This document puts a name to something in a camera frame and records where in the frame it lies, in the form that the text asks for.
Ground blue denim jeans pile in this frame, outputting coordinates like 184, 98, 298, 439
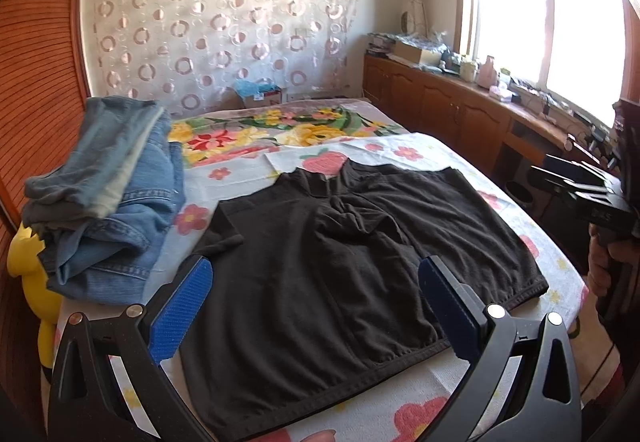
38, 115, 186, 306

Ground person's right hand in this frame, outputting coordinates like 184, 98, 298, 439
587, 225, 639, 298

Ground circle patterned sheer curtain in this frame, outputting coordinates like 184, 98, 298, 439
82, 0, 357, 116

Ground white floral bed sheet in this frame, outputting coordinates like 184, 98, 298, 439
54, 131, 591, 442

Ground black pants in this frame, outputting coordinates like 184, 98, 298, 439
180, 161, 548, 441

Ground white pink bottle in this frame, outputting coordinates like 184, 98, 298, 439
475, 54, 498, 90

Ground orange wooden slatted door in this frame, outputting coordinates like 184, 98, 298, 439
1, 0, 89, 233

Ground blue tissue cardboard box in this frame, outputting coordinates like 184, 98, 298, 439
234, 80, 284, 109

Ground cardboard box on cabinet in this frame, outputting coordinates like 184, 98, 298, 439
393, 42, 442, 66

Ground colourful floral blanket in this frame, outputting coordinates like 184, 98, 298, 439
168, 99, 407, 168

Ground yellow plush toy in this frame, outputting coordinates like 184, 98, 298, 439
6, 223, 62, 379

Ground wooden cabinet row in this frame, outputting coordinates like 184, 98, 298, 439
362, 54, 597, 184

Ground window with wooden frame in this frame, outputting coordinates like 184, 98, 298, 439
457, 0, 638, 128

